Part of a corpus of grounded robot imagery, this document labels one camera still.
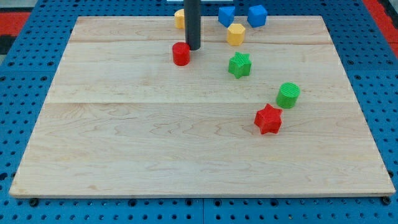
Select green star block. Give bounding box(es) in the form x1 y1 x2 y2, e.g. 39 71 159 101
228 52 252 79

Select red cylinder block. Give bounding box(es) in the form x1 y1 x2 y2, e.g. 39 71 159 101
172 42 190 66

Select red star block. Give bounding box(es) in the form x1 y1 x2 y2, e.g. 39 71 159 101
254 104 283 134

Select light wooden board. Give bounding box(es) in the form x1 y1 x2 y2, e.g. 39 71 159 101
9 16 396 198

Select yellow hexagon block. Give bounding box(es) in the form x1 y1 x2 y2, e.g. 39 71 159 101
226 23 246 46

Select green cylinder block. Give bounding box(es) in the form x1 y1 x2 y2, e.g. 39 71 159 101
276 82 300 109

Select yellow block behind rod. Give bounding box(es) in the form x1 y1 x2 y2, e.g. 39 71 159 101
174 9 185 29

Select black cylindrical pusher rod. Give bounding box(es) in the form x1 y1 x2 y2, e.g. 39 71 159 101
183 0 201 50

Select blue cube block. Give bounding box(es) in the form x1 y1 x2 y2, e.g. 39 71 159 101
247 5 268 27

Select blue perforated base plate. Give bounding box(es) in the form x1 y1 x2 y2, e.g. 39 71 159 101
1 0 397 223

